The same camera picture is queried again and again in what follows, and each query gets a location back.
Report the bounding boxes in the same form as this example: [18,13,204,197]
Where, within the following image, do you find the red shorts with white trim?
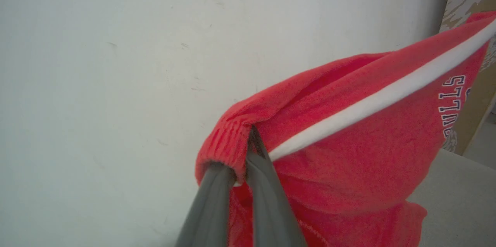
[195,10,496,247]

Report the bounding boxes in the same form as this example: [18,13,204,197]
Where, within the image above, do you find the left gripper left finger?
[174,162,238,247]

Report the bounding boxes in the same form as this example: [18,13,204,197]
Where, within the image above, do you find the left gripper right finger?
[245,126,307,247]

